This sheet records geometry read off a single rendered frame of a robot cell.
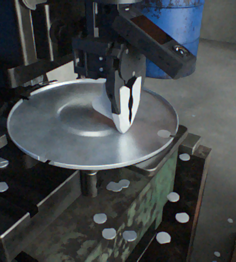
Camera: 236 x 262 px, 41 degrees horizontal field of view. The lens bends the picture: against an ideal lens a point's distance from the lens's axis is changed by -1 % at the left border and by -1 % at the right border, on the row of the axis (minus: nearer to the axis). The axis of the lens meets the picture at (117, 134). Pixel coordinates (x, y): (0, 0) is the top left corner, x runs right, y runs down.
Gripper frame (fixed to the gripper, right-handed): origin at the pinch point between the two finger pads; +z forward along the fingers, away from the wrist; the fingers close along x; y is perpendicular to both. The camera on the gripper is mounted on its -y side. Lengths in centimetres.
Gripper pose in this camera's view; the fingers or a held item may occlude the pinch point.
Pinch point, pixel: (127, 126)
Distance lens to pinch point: 50.7
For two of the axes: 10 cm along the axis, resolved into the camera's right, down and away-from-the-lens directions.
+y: -8.5, -2.8, 4.5
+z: 0.0, 8.5, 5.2
